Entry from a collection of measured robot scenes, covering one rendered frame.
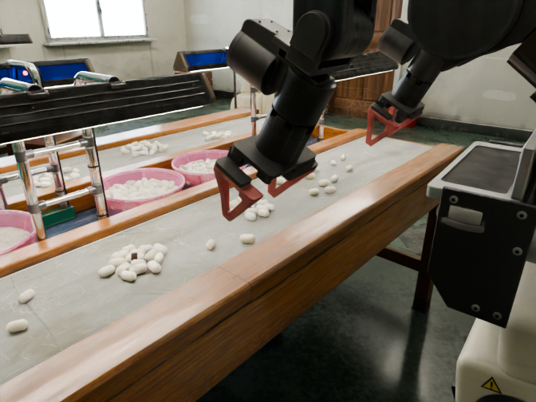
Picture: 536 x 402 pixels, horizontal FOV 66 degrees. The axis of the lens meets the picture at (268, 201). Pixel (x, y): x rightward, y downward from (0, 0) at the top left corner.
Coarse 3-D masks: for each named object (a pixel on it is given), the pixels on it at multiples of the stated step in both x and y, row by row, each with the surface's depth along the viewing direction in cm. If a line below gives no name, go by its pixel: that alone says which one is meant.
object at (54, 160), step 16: (16, 64) 110; (32, 64) 107; (32, 80) 106; (48, 144) 113; (16, 176) 110; (0, 192) 107; (64, 192) 120; (0, 208) 109; (64, 208) 121; (48, 224) 119
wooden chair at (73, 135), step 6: (66, 132) 304; (72, 132) 304; (78, 132) 303; (36, 138) 290; (42, 138) 290; (60, 138) 289; (66, 138) 288; (72, 138) 289; (78, 138) 298; (6, 144) 284; (30, 144) 276; (36, 144) 275; (42, 144) 273; (12, 150) 285
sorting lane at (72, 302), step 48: (384, 144) 174; (288, 192) 126; (336, 192) 126; (144, 240) 99; (192, 240) 99; (0, 288) 81; (48, 288) 81; (96, 288) 81; (144, 288) 81; (0, 336) 69; (48, 336) 69; (0, 384) 60
